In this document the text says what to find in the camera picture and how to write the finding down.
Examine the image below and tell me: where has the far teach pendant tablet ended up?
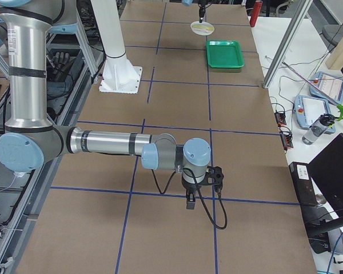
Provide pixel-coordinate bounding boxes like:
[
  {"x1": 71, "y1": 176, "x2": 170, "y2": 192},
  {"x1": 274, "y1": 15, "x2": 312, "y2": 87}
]
[{"x1": 310, "y1": 71, "x2": 343, "y2": 104}]

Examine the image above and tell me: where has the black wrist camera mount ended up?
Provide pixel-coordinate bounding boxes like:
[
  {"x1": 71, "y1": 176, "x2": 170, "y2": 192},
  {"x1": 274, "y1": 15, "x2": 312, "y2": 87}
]
[{"x1": 202, "y1": 166, "x2": 224, "y2": 193}]

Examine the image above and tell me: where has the reacher grabber tool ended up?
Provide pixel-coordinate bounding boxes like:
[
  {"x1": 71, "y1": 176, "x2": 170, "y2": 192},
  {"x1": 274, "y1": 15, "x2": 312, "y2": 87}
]
[{"x1": 282, "y1": 61, "x2": 343, "y2": 120}]

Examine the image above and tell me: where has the green plastic tray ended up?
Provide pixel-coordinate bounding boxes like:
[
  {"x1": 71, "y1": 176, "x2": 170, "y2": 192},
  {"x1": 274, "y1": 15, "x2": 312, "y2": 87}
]
[{"x1": 206, "y1": 40, "x2": 245, "y2": 70}]

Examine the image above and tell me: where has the black computer monitor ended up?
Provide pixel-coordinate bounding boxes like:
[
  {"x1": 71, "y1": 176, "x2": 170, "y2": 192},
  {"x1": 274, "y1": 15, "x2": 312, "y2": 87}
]
[{"x1": 307, "y1": 133, "x2": 343, "y2": 237}]

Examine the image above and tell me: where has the near teach pendant tablet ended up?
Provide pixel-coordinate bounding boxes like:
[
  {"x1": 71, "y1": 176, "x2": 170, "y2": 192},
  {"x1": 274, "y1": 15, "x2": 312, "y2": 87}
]
[{"x1": 294, "y1": 95, "x2": 331, "y2": 130}]

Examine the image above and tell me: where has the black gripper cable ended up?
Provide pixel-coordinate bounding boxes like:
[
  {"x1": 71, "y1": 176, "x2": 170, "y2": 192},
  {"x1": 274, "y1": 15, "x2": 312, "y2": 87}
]
[{"x1": 151, "y1": 168, "x2": 229, "y2": 229}]

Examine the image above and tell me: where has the black desktop computer box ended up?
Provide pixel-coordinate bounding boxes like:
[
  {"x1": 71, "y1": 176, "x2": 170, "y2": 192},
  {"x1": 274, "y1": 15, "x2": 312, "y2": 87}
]
[{"x1": 289, "y1": 162, "x2": 327, "y2": 207}]

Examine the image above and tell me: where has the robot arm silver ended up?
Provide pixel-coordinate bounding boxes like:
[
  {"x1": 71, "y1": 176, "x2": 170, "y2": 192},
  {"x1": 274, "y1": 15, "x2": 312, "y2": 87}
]
[{"x1": 0, "y1": 1, "x2": 211, "y2": 209}]

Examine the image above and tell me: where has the yellow plastic spoon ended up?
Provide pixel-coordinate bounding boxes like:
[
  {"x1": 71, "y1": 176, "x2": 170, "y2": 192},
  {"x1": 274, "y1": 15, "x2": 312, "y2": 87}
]
[{"x1": 193, "y1": 25, "x2": 214, "y2": 30}]

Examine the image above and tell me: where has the aluminium frame post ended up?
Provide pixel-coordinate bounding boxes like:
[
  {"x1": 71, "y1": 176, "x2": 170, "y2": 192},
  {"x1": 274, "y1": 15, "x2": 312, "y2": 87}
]
[{"x1": 262, "y1": 0, "x2": 313, "y2": 88}]

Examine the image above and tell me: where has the white round plate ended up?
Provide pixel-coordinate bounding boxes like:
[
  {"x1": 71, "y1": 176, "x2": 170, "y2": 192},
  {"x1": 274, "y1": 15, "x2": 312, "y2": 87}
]
[{"x1": 190, "y1": 21, "x2": 215, "y2": 36}]

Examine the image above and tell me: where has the clear water bottle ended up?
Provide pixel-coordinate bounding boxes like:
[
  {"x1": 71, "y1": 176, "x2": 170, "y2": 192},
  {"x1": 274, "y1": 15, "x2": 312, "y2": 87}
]
[{"x1": 301, "y1": 114, "x2": 335, "y2": 145}]

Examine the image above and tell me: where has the teach pendant tablet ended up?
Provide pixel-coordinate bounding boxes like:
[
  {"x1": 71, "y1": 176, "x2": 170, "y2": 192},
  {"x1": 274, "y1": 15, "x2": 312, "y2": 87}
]
[
  {"x1": 294, "y1": 95, "x2": 331, "y2": 130},
  {"x1": 310, "y1": 71, "x2": 343, "y2": 104}
]

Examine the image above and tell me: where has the white mounting pedestal column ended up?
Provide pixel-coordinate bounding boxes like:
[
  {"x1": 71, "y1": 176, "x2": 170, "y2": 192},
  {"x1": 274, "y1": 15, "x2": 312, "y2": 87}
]
[{"x1": 91, "y1": 0, "x2": 142, "y2": 94}]

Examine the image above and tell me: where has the red cylinder bottle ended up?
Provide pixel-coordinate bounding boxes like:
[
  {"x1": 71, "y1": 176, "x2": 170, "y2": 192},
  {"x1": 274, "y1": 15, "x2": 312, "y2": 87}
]
[{"x1": 249, "y1": 0, "x2": 262, "y2": 27}]

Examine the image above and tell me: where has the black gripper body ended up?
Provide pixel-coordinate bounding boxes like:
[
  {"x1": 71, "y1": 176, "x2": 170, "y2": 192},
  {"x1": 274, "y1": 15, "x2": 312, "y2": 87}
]
[
  {"x1": 198, "y1": 0, "x2": 205, "y2": 17},
  {"x1": 182, "y1": 177, "x2": 206, "y2": 200}
]

